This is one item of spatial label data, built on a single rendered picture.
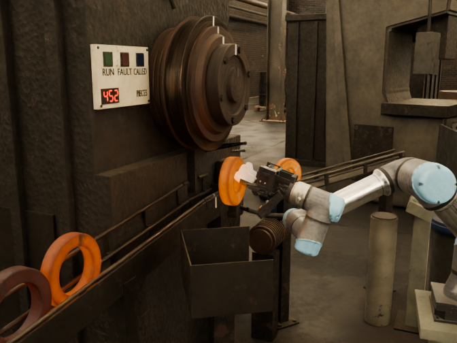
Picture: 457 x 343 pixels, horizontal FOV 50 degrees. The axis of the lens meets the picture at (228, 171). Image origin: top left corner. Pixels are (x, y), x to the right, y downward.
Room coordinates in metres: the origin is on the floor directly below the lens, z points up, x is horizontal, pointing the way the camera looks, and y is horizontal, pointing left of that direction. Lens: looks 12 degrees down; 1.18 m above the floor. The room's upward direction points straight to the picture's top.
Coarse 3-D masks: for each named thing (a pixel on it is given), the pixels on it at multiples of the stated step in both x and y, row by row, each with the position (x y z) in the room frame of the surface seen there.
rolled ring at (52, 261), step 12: (60, 240) 1.10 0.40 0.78; (72, 240) 1.11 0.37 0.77; (84, 240) 1.15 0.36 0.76; (48, 252) 1.07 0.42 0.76; (60, 252) 1.07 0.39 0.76; (84, 252) 1.18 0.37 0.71; (96, 252) 1.19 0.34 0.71; (48, 264) 1.05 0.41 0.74; (60, 264) 1.07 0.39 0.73; (84, 264) 1.19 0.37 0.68; (96, 264) 1.18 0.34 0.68; (48, 276) 1.04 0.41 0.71; (84, 276) 1.17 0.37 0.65; (96, 276) 1.18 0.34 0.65; (60, 288) 1.07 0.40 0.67; (60, 300) 1.06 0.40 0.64; (72, 300) 1.10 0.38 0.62
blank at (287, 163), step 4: (280, 160) 2.11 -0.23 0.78; (284, 160) 2.10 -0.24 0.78; (288, 160) 2.11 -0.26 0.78; (292, 160) 2.12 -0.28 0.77; (276, 164) 2.10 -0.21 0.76; (280, 164) 2.08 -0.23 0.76; (284, 164) 2.09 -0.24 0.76; (288, 164) 2.11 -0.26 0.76; (292, 164) 2.12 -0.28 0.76; (296, 164) 2.14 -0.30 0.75; (276, 168) 2.08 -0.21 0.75; (284, 168) 2.09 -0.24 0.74; (288, 168) 2.11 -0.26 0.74; (292, 168) 2.12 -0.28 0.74; (296, 168) 2.13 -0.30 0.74; (300, 168) 2.15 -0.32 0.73; (292, 172) 2.14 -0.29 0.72; (296, 172) 2.14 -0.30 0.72; (300, 172) 2.15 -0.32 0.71; (300, 176) 2.15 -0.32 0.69
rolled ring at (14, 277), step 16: (0, 272) 0.95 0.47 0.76; (16, 272) 0.95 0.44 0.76; (32, 272) 0.99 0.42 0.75; (0, 288) 0.91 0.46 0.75; (32, 288) 1.01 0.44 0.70; (48, 288) 1.03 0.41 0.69; (32, 304) 1.02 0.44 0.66; (48, 304) 1.02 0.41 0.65; (32, 320) 0.99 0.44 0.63; (0, 336) 0.90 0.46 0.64
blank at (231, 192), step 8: (224, 160) 1.50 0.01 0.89; (232, 160) 1.49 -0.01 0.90; (240, 160) 1.53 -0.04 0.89; (224, 168) 1.46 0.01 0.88; (232, 168) 1.47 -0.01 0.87; (224, 176) 1.45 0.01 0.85; (232, 176) 1.47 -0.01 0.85; (224, 184) 1.44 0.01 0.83; (232, 184) 1.47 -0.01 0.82; (240, 184) 1.53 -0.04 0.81; (224, 192) 1.44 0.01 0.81; (232, 192) 1.47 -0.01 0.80; (240, 192) 1.52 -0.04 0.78; (224, 200) 1.46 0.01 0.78; (232, 200) 1.46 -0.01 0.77; (240, 200) 1.52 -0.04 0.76
